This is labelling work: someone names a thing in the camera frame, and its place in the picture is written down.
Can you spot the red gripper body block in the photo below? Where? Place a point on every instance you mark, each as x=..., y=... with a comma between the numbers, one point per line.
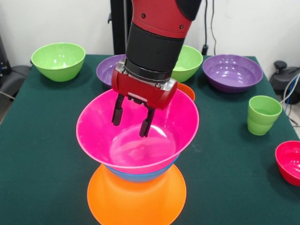
x=143, y=91

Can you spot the purple plastic bowl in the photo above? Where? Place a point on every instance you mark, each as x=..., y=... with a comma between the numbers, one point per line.
x=232, y=75
x=105, y=72

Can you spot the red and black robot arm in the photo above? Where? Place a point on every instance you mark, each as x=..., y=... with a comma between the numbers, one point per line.
x=154, y=47

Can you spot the black pedestal column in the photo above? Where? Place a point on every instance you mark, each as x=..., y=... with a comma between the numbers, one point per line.
x=119, y=23

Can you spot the large orange plastic bowl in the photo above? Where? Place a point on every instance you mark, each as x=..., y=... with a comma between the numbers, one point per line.
x=136, y=204

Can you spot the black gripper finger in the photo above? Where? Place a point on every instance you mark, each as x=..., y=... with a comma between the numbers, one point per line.
x=117, y=112
x=145, y=124

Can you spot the blue plastic bowl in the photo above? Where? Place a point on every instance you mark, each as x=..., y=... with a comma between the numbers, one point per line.
x=140, y=177

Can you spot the small red-pink plastic bowl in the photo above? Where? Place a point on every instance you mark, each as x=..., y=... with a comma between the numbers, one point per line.
x=290, y=164

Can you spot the large pink plastic bowl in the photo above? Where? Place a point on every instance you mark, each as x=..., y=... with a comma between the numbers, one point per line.
x=98, y=131

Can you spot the small orange-red plastic bowl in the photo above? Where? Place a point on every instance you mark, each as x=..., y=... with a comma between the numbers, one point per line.
x=187, y=90

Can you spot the green plastic bowl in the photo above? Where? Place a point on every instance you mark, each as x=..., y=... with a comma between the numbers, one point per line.
x=58, y=63
x=189, y=63

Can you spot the green plastic cup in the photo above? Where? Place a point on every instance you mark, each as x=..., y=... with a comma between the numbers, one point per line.
x=263, y=119

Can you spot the dark green tablecloth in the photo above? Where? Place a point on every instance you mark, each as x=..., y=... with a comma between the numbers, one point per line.
x=35, y=140

